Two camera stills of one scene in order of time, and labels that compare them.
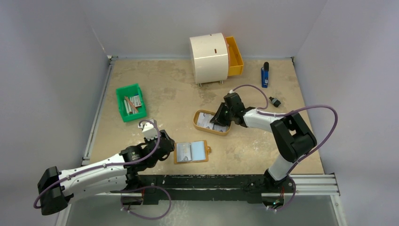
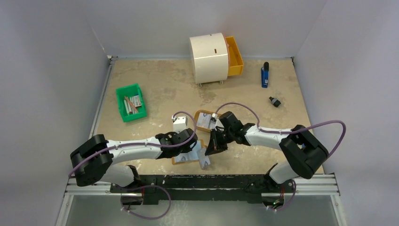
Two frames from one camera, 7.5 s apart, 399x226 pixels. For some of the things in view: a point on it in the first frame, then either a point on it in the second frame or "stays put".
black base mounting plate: x=254 y=189 stays put
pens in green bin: x=130 y=104 stays put
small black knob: x=276 y=102 stays put
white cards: x=203 y=121 to x=203 y=158
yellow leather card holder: x=191 y=151 stays put
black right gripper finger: x=220 y=116 to x=217 y=142
